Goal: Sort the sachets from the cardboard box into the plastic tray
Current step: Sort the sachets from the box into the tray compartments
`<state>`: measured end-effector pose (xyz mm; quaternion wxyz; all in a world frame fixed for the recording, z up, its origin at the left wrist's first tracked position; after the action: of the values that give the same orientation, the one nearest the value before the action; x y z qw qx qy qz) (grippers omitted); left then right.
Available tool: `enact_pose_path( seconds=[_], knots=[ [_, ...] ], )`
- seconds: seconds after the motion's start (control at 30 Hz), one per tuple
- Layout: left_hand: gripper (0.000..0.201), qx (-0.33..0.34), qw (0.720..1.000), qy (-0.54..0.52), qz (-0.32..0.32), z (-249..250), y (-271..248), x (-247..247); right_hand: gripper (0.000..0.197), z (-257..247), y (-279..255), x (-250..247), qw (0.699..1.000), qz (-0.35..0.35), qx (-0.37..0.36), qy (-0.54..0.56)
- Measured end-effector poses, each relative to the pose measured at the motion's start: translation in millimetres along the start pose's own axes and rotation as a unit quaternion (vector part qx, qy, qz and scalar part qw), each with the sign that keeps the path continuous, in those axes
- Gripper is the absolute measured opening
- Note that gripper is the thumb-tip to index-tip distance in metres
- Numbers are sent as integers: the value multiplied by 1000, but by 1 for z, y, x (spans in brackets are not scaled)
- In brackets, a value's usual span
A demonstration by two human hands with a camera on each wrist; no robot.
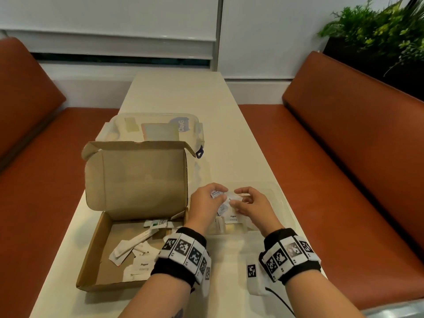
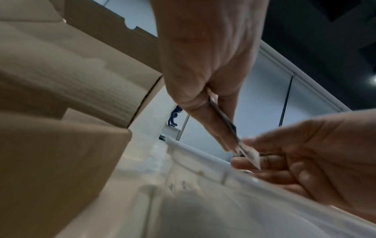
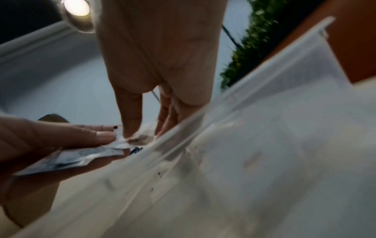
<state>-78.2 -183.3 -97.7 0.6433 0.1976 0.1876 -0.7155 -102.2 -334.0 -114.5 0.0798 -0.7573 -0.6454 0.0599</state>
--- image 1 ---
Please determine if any person's left hand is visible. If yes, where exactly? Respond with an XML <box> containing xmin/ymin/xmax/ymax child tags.
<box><xmin>185</xmin><ymin>183</ymin><xmax>230</xmax><ymax>234</ymax></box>

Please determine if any person's right hand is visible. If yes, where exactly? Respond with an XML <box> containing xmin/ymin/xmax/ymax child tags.
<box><xmin>229</xmin><ymin>186</ymin><xmax>285</xmax><ymax>237</ymax></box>

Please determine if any clear compartment tray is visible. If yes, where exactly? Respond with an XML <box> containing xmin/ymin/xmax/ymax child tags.
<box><xmin>207</xmin><ymin>182</ymin><xmax>292</xmax><ymax>237</ymax></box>

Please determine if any brown cardboard box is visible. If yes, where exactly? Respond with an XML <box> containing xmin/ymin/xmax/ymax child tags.
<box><xmin>76</xmin><ymin>140</ymin><xmax>197</xmax><ymax>292</ymax></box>

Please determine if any pile of white sachets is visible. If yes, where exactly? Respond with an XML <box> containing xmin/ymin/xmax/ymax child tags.
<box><xmin>108</xmin><ymin>210</ymin><xmax>186</xmax><ymax>283</ymax></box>

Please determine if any person's right forearm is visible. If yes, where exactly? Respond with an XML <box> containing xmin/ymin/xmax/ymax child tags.
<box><xmin>284</xmin><ymin>269</ymin><xmax>365</xmax><ymax>318</ymax></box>

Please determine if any person's left forearm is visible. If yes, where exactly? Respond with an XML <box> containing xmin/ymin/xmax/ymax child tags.
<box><xmin>117</xmin><ymin>273</ymin><xmax>193</xmax><ymax>318</ymax></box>

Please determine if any black wristband with marker tiles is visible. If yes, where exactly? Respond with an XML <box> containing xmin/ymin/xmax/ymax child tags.
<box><xmin>258</xmin><ymin>227</ymin><xmax>322</xmax><ymax>284</ymax></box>
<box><xmin>151</xmin><ymin>227</ymin><xmax>212</xmax><ymax>288</ymax></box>

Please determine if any orange leather bench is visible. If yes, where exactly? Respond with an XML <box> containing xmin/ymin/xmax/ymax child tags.
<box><xmin>0</xmin><ymin>37</ymin><xmax>120</xmax><ymax>318</ymax></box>
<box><xmin>238</xmin><ymin>51</ymin><xmax>424</xmax><ymax>310</ymax></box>

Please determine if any clear lidded plastic container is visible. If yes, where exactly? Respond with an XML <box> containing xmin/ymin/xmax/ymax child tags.
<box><xmin>95</xmin><ymin>112</ymin><xmax>205</xmax><ymax>182</ymax></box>

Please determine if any grey metal bar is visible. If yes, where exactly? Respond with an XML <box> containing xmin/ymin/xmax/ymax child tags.
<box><xmin>363</xmin><ymin>298</ymin><xmax>424</xmax><ymax>318</ymax></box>

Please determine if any black planter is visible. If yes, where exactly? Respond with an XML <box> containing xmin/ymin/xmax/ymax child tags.
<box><xmin>323</xmin><ymin>36</ymin><xmax>424</xmax><ymax>102</ymax></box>

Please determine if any green leafy plant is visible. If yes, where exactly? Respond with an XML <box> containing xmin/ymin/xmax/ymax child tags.
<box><xmin>318</xmin><ymin>0</ymin><xmax>424</xmax><ymax>68</ymax></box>

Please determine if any white roller blind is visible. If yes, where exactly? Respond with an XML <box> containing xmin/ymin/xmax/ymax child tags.
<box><xmin>0</xmin><ymin>0</ymin><xmax>220</xmax><ymax>60</ymax></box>

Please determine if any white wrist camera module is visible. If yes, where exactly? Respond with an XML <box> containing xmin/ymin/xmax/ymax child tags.
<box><xmin>200</xmin><ymin>261</ymin><xmax>212</xmax><ymax>297</ymax></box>
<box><xmin>246</xmin><ymin>253</ymin><xmax>272</xmax><ymax>296</ymax></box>

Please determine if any black cable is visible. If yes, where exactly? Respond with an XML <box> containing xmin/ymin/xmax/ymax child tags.
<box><xmin>265</xmin><ymin>287</ymin><xmax>295</xmax><ymax>317</ymax></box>

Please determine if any grey window frame post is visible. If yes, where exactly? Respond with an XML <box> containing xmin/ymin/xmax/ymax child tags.
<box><xmin>212</xmin><ymin>0</ymin><xmax>224</xmax><ymax>72</ymax></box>

